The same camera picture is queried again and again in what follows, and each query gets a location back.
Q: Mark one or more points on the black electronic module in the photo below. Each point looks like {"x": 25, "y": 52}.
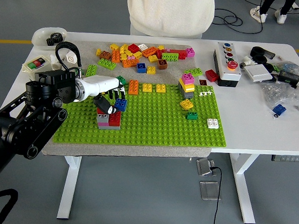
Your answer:
{"x": 289, "y": 77}

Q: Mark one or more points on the metal floor socket plate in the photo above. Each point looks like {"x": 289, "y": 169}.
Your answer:
{"x": 209, "y": 190}
{"x": 204, "y": 166}

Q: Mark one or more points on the white table leg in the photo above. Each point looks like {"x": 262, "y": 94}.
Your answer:
{"x": 68, "y": 188}
{"x": 243, "y": 189}

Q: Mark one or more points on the grey rectangular toy brick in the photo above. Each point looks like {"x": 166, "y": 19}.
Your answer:
{"x": 186, "y": 94}

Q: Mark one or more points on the grey table control panel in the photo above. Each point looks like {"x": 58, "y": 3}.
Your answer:
{"x": 290, "y": 158}

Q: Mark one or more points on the white pipe fitting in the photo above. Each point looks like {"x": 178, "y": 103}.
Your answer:
{"x": 53, "y": 60}
{"x": 247, "y": 62}

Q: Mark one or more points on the green studded baseplate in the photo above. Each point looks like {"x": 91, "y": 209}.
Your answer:
{"x": 163, "y": 128}

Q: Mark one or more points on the yellow rectangular toy brick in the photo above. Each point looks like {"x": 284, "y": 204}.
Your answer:
{"x": 187, "y": 87}

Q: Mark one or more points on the clear bag of blue parts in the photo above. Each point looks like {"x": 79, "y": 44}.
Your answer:
{"x": 290, "y": 66}

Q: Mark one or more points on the small dark green toy brick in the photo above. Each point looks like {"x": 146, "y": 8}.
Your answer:
{"x": 82, "y": 72}
{"x": 192, "y": 115}

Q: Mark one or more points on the white wall switch plate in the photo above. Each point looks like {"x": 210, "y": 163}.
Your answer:
{"x": 258, "y": 73}

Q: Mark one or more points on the grey-brown table mat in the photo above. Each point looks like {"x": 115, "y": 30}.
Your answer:
{"x": 126, "y": 152}

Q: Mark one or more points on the dark green long toy brick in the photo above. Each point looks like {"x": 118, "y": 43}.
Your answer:
{"x": 121, "y": 79}

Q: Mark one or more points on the grey long toy brick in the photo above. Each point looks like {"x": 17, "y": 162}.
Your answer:
{"x": 113, "y": 128}

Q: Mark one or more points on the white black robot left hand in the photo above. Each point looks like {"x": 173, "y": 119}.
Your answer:
{"x": 100, "y": 84}

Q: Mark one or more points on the black round part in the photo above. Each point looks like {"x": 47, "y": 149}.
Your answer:
{"x": 269, "y": 67}

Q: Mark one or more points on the grey square toy brick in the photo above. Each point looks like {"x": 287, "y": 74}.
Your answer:
{"x": 103, "y": 118}

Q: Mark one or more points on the green plastic part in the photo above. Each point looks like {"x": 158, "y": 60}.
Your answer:
{"x": 276, "y": 67}

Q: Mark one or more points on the yellow square toy brick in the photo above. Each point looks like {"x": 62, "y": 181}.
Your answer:
{"x": 123, "y": 56}
{"x": 186, "y": 104}
{"x": 161, "y": 88}
{"x": 161, "y": 47}
{"x": 114, "y": 47}
{"x": 147, "y": 87}
{"x": 137, "y": 55}
{"x": 129, "y": 52}
{"x": 151, "y": 70}
{"x": 153, "y": 58}
{"x": 123, "y": 48}

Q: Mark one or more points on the small black box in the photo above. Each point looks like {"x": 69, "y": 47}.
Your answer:
{"x": 270, "y": 55}

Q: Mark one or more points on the small brown toy brick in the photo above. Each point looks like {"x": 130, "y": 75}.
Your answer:
{"x": 203, "y": 82}

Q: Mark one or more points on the pink flat toy brick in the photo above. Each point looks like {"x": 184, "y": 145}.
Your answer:
{"x": 103, "y": 125}

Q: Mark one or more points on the white plastic bowl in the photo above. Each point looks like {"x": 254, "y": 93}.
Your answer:
{"x": 40, "y": 36}

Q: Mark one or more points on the orange long toy brick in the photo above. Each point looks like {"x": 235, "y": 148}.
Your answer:
{"x": 133, "y": 87}
{"x": 115, "y": 56}
{"x": 150, "y": 51}
{"x": 130, "y": 62}

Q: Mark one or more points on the person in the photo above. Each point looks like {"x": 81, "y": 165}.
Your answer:
{"x": 171, "y": 11}
{"x": 266, "y": 2}

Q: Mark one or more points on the grey button control box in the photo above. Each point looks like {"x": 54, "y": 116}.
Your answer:
{"x": 228, "y": 72}

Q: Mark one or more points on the white plastic cube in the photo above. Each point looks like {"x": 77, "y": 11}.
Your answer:
{"x": 71, "y": 58}

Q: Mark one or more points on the blue square toy brick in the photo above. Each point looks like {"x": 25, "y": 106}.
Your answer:
{"x": 121, "y": 105}
{"x": 141, "y": 67}
{"x": 279, "y": 109}

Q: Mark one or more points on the red long toy brick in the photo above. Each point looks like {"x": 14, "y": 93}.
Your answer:
{"x": 115, "y": 118}
{"x": 179, "y": 53}

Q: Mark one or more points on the white square toy brick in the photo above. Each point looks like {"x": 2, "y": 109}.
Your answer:
{"x": 213, "y": 123}
{"x": 142, "y": 46}

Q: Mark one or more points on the white green-red switch box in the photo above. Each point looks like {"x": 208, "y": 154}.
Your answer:
{"x": 35, "y": 64}

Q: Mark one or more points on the clear bag of screws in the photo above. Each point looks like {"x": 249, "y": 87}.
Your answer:
{"x": 275, "y": 93}

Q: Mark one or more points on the lime long toy brick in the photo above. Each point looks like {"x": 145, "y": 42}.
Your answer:
{"x": 193, "y": 71}
{"x": 107, "y": 63}
{"x": 170, "y": 57}

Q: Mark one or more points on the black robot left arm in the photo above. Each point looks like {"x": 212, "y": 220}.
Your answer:
{"x": 24, "y": 124}

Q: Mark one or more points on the black toothed gear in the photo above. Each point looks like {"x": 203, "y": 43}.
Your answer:
{"x": 57, "y": 37}
{"x": 50, "y": 42}

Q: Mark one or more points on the pink square toy brick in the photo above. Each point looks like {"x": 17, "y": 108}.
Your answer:
{"x": 190, "y": 52}
{"x": 188, "y": 78}

